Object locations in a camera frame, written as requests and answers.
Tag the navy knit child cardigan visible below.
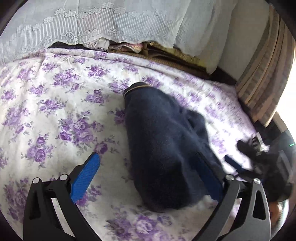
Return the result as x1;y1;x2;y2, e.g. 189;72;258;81
123;82;225;212

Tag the white lace cover cloth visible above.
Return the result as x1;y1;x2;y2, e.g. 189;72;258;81
1;1;236;73

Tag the person's hand fingertip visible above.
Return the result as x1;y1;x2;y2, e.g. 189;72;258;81
268;200;289;229

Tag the beige checked curtain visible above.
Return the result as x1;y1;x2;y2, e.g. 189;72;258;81
236;6;295;126

